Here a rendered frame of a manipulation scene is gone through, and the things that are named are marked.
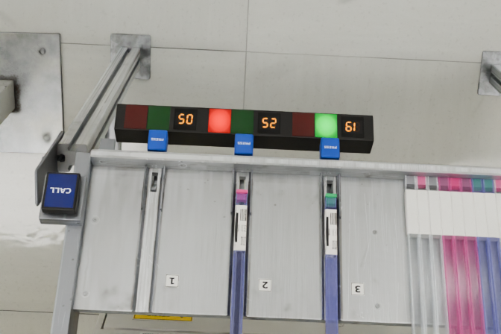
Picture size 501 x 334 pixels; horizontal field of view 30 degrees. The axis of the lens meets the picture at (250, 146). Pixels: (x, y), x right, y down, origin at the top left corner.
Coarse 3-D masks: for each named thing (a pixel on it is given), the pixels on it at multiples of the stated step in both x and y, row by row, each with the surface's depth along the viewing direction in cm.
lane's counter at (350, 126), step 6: (342, 120) 123; (348, 120) 123; (354, 120) 124; (360, 120) 124; (342, 126) 123; (348, 126) 123; (354, 126) 123; (360, 126) 123; (342, 132) 123; (348, 132) 123; (354, 132) 123; (360, 132) 123
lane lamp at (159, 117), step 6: (150, 108) 123; (156, 108) 123; (162, 108) 123; (168, 108) 123; (150, 114) 123; (156, 114) 123; (162, 114) 123; (168, 114) 123; (150, 120) 122; (156, 120) 122; (162, 120) 122; (168, 120) 123; (150, 126) 122; (156, 126) 122; (162, 126) 122; (168, 126) 122
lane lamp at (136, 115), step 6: (126, 108) 123; (132, 108) 123; (138, 108) 123; (144, 108) 123; (126, 114) 123; (132, 114) 123; (138, 114) 123; (144, 114) 123; (126, 120) 122; (132, 120) 122; (138, 120) 122; (144, 120) 122; (126, 126) 122; (132, 126) 122; (138, 126) 122; (144, 126) 122
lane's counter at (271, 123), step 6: (258, 114) 123; (264, 114) 124; (270, 114) 124; (276, 114) 124; (258, 120) 123; (264, 120) 123; (270, 120) 123; (276, 120) 123; (258, 126) 123; (264, 126) 123; (270, 126) 123; (276, 126) 123; (258, 132) 122; (264, 132) 122; (270, 132) 122; (276, 132) 122
